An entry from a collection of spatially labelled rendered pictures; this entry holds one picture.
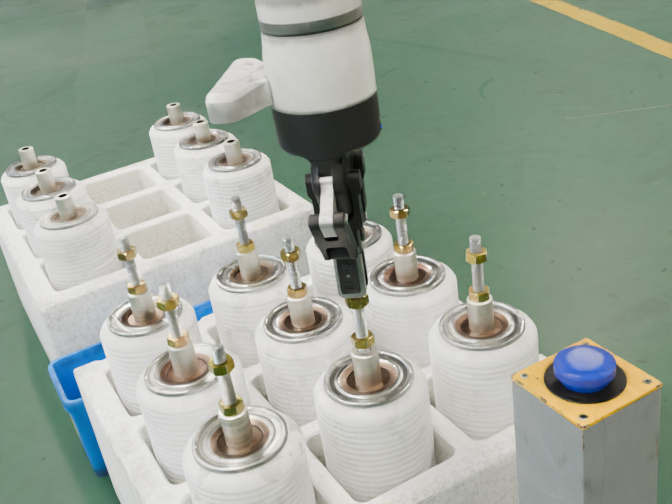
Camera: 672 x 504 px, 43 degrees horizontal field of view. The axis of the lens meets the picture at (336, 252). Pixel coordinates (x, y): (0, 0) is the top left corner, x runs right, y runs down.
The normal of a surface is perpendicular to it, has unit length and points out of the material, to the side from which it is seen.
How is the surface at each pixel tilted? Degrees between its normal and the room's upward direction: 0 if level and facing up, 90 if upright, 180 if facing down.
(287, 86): 90
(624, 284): 0
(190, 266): 90
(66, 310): 90
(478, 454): 0
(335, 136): 90
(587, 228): 0
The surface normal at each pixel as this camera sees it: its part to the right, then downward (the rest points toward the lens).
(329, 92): 0.13, 0.45
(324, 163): -0.13, 0.48
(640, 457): 0.49, 0.35
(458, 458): -0.14, -0.87
